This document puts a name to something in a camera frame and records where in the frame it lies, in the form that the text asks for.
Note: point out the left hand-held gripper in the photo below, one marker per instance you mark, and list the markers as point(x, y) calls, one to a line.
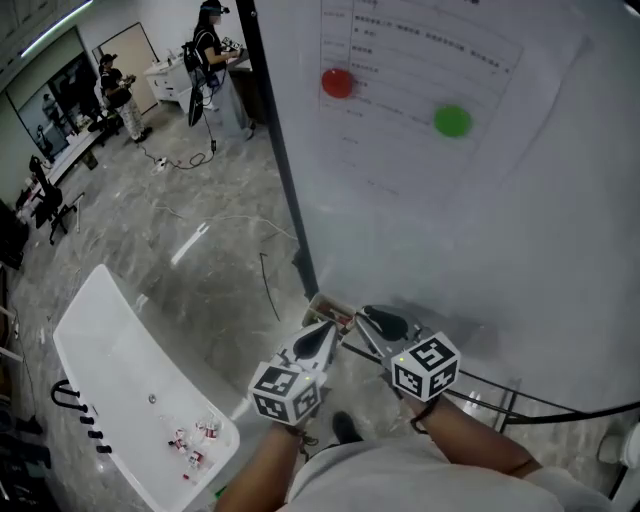
point(280, 395)

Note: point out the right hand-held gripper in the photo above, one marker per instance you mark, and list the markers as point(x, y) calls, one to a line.
point(425, 367)

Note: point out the person's left forearm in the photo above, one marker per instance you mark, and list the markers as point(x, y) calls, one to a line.
point(260, 470)

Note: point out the person's right forearm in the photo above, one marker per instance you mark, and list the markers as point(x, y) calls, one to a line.
point(470, 440)

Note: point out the black-framed whiteboard on stand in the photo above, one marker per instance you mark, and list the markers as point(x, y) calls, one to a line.
point(450, 250)

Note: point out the person's black shoe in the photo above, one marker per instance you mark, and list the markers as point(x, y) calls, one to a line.
point(346, 427)

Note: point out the cluster of red white vials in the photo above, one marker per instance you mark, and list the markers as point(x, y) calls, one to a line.
point(197, 440)

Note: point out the person's white shirt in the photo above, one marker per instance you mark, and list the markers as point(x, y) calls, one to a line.
point(400, 485)

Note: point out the white bathtub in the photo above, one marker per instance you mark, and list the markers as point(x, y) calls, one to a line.
point(125, 360)

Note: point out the black bathtub faucet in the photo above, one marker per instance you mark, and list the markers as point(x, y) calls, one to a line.
point(70, 400)

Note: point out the green round magnet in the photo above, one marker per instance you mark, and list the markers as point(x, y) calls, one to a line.
point(452, 121)

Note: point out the white power strip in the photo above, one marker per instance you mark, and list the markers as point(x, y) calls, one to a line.
point(160, 165)

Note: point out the red round magnet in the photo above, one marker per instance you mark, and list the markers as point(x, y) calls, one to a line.
point(337, 83)

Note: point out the printed paper sheet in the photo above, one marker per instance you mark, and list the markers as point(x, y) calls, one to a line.
point(440, 65)

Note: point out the black office chair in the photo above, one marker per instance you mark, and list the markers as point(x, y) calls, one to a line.
point(47, 200)

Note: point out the black cabinet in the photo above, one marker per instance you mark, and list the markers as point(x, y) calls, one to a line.
point(11, 235)

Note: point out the white counter cabinet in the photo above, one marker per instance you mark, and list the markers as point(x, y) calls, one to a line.
point(167, 82)

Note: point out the light wooden door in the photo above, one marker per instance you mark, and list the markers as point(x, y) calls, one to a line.
point(127, 65)

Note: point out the ceiling light tube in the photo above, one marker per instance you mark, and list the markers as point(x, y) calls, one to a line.
point(55, 30)

